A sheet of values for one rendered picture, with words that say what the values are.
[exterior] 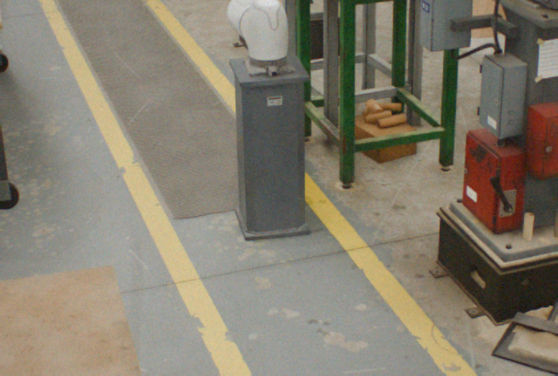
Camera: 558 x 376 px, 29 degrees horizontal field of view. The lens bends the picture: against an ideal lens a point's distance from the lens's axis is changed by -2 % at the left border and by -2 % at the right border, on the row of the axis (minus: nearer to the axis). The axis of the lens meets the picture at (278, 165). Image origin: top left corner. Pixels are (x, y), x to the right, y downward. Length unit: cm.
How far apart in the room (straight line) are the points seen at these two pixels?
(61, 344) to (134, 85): 393
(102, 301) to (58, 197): 254
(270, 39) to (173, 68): 222
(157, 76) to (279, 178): 202
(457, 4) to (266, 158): 105
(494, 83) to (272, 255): 121
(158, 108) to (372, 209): 158
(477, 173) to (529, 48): 51
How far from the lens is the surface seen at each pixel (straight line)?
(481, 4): 434
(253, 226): 451
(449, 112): 499
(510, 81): 378
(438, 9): 384
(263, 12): 423
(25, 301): 253
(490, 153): 387
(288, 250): 444
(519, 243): 396
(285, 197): 447
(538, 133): 379
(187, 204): 482
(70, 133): 565
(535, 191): 400
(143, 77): 630
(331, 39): 519
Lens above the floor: 222
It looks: 26 degrees down
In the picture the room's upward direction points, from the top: 1 degrees counter-clockwise
